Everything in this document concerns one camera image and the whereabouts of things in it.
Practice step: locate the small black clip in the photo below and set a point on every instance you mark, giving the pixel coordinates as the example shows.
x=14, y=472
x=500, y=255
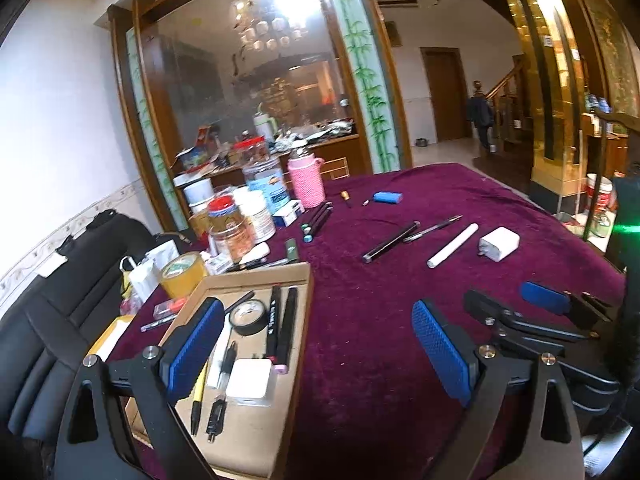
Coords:
x=217, y=415

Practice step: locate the wooden cabinet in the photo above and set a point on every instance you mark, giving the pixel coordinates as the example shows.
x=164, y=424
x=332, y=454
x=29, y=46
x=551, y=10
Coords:
x=340, y=157

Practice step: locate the bamboo print glass panel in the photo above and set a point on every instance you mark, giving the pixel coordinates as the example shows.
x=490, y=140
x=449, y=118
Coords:
x=362, y=70

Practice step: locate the blue lighter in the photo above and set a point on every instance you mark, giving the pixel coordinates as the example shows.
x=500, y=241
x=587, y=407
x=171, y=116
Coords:
x=388, y=197

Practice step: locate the small brass screwdriver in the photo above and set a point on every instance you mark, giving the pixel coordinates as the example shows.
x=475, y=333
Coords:
x=346, y=197

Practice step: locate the white bucket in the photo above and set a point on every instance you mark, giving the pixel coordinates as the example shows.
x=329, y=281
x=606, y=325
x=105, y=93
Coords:
x=600, y=200

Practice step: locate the black tape roll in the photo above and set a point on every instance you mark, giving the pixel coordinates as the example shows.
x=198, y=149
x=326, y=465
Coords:
x=248, y=316

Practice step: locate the small white printed box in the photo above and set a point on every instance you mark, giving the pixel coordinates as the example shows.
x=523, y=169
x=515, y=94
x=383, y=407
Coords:
x=288, y=212

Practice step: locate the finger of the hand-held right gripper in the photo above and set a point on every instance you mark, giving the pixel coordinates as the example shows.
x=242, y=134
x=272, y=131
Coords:
x=520, y=320
x=545, y=297

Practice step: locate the black marker with pink cap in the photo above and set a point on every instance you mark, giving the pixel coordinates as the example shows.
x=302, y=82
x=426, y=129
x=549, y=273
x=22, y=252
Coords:
x=288, y=325

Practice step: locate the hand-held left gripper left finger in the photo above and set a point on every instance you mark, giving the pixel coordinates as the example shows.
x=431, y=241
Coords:
x=195, y=345

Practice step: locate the clear jar with red lid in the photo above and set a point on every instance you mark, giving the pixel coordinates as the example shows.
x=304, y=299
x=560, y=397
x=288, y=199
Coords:
x=251, y=151

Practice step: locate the white stick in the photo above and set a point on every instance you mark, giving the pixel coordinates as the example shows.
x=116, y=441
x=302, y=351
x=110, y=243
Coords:
x=452, y=245

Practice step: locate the etched glass partition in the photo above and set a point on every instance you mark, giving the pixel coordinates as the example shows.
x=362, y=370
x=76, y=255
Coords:
x=240, y=70

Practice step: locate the white and green thermos cup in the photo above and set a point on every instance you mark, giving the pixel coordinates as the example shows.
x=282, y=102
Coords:
x=263, y=126

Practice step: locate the short black pen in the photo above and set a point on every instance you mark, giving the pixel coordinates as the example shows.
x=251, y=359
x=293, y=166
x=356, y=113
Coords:
x=228, y=358

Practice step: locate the brown wooden door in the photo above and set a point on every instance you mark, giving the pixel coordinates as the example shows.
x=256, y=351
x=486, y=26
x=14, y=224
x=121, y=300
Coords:
x=442, y=95

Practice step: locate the dark green marker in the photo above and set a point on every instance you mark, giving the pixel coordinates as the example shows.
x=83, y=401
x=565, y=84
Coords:
x=291, y=250

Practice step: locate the black pen with clip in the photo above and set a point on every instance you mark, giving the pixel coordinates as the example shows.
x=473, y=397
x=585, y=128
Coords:
x=432, y=227

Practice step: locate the yellow pencil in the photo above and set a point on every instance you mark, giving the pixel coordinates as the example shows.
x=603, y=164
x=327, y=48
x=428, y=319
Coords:
x=198, y=400

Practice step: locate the white charger block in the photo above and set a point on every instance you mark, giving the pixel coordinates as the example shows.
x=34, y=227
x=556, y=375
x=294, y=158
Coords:
x=495, y=242

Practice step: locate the black marker with teal end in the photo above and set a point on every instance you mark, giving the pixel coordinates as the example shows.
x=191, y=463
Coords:
x=315, y=217
x=320, y=224

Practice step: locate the thick black pen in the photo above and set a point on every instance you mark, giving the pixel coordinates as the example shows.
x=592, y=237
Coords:
x=390, y=242

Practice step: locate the golden pillar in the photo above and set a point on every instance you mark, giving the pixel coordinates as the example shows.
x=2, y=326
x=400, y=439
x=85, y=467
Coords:
x=555, y=85

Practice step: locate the white square case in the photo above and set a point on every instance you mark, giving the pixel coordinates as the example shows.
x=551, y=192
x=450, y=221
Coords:
x=248, y=382

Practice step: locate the white eraser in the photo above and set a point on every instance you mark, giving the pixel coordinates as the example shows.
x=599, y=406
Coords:
x=255, y=251

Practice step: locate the white jar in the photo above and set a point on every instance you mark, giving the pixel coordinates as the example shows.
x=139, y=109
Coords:
x=260, y=220

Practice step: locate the clear jar with blue label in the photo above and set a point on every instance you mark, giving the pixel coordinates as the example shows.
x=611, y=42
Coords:
x=267, y=182

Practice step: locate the black marker with white print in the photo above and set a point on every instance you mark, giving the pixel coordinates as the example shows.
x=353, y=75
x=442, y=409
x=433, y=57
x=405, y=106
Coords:
x=273, y=320

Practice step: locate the black leather chair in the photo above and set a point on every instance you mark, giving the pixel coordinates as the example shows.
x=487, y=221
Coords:
x=55, y=300

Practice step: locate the white tub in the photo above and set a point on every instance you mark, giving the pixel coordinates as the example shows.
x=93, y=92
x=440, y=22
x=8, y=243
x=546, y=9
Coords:
x=198, y=191

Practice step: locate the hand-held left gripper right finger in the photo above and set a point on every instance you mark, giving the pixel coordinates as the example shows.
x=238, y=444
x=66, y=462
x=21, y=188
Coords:
x=442, y=355

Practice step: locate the cardboard box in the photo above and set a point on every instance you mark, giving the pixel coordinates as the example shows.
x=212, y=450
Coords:
x=255, y=435

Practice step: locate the yellow paper sheet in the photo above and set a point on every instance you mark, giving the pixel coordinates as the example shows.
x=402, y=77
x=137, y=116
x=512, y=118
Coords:
x=107, y=338

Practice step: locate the thin black pen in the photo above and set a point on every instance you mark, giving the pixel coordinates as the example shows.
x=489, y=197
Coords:
x=237, y=302

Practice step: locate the white paper bag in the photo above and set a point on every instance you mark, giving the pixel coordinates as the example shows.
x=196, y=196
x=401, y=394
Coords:
x=147, y=272

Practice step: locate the wooden staircase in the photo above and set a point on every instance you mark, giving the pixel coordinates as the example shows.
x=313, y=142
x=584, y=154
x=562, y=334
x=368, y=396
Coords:
x=505, y=110

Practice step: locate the yellow tape roll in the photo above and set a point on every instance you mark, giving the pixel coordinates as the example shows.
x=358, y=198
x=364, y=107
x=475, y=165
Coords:
x=182, y=272

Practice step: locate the orange label jar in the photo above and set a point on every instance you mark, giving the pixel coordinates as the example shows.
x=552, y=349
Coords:
x=232, y=232

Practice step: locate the bottle with pink knitted sleeve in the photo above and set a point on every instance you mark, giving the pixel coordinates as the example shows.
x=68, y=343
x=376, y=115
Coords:
x=306, y=180

